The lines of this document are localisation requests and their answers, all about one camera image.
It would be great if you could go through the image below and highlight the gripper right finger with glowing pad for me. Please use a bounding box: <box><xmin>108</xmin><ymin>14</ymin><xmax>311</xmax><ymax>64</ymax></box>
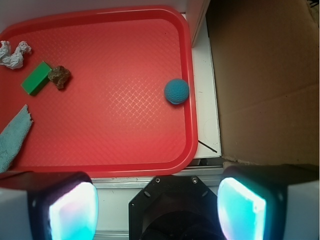
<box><xmin>217</xmin><ymin>164</ymin><xmax>320</xmax><ymax>240</ymax></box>

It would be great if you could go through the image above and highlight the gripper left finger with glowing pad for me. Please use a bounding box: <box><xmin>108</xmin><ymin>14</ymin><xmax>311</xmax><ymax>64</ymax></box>
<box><xmin>0</xmin><ymin>171</ymin><xmax>99</xmax><ymax>240</ymax></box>

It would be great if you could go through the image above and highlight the brown rough rock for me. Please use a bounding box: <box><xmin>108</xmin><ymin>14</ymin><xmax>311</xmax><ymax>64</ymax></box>
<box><xmin>47</xmin><ymin>65</ymin><xmax>71</xmax><ymax>90</ymax></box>

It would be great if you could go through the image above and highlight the light blue cloth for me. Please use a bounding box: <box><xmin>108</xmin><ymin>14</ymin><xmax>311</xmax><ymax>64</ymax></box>
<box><xmin>0</xmin><ymin>104</ymin><xmax>33</xmax><ymax>173</ymax></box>

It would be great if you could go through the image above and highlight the green rectangular block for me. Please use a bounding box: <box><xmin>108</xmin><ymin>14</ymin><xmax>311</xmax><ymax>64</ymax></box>
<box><xmin>21</xmin><ymin>61</ymin><xmax>52</xmax><ymax>96</ymax></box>

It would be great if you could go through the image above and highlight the red plastic tray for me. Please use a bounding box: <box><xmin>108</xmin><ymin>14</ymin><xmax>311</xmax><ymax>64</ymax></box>
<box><xmin>0</xmin><ymin>6</ymin><xmax>198</xmax><ymax>178</ymax></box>

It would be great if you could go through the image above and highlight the blue dimpled golf ball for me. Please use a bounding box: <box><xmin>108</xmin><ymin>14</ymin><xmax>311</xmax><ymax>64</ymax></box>
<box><xmin>164</xmin><ymin>78</ymin><xmax>190</xmax><ymax>105</ymax></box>

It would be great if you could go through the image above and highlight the crumpled white paper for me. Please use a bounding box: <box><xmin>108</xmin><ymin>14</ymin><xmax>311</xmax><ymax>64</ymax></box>
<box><xmin>0</xmin><ymin>40</ymin><xmax>32</xmax><ymax>70</ymax></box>

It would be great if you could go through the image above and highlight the brown cardboard box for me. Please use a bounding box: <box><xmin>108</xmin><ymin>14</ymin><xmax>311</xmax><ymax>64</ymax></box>
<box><xmin>206</xmin><ymin>0</ymin><xmax>320</xmax><ymax>165</ymax></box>

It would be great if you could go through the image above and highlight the black octagonal mount plate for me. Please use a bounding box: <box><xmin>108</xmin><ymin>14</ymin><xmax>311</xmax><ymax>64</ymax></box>
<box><xmin>128</xmin><ymin>175</ymin><xmax>224</xmax><ymax>240</ymax></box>

